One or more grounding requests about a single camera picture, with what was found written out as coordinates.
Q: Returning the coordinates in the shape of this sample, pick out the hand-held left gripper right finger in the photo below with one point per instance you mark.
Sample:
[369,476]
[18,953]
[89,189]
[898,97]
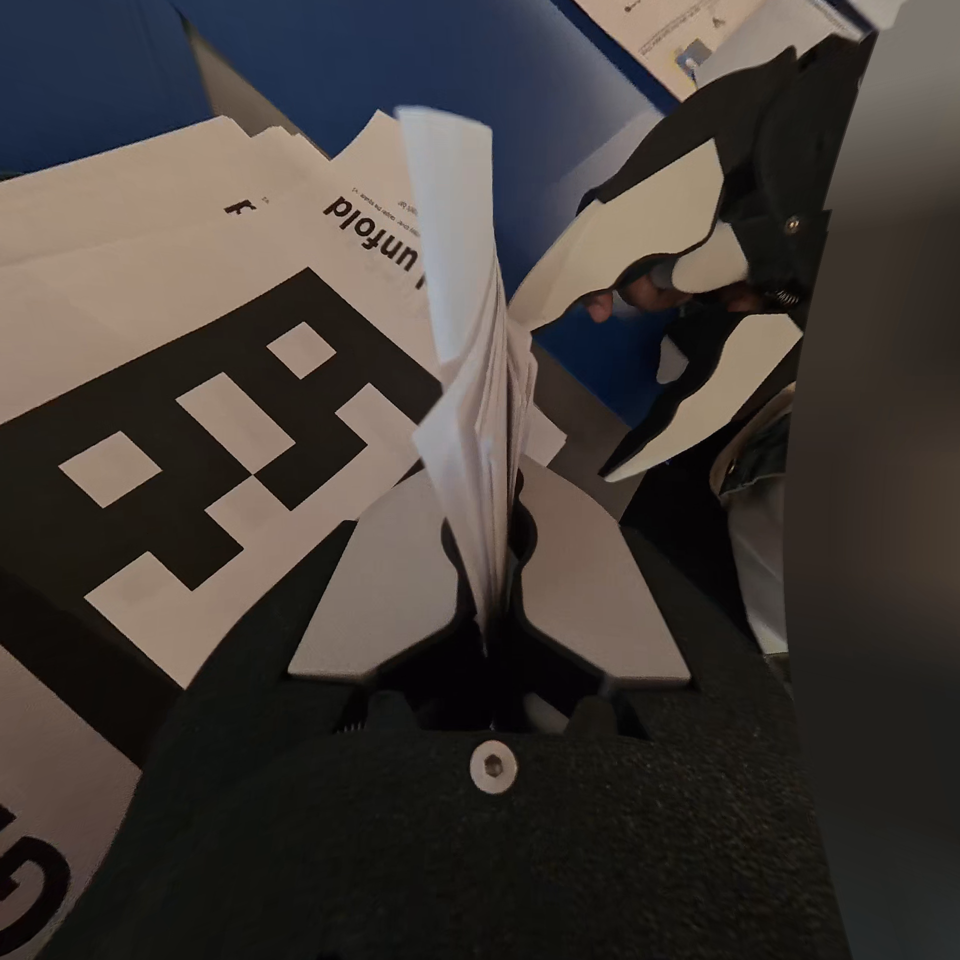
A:
[592,592]

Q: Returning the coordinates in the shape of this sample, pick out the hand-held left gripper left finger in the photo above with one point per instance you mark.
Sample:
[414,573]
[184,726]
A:
[375,600]

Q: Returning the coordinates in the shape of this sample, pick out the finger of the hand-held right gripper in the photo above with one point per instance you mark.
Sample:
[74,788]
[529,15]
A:
[742,375]
[637,217]

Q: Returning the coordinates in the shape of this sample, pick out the thin bundle of paper pages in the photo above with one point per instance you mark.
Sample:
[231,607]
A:
[465,300]

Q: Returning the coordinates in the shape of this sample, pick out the stack of printed marker sheets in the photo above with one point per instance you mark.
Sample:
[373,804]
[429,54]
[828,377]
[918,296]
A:
[150,300]

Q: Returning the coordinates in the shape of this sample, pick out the person's right hand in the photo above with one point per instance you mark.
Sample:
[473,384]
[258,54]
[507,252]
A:
[607,307]

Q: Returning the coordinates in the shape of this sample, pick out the white instruction leaflet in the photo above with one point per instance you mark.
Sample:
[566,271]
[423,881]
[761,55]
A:
[697,37]

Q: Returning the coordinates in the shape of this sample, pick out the person's pale shirt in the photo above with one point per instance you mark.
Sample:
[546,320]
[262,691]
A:
[761,570]

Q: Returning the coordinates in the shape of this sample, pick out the blue cardboard sheets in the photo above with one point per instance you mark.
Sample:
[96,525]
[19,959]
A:
[247,97]

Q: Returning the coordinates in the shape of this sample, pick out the open blue paper folder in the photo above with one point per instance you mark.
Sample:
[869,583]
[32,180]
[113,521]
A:
[90,75]

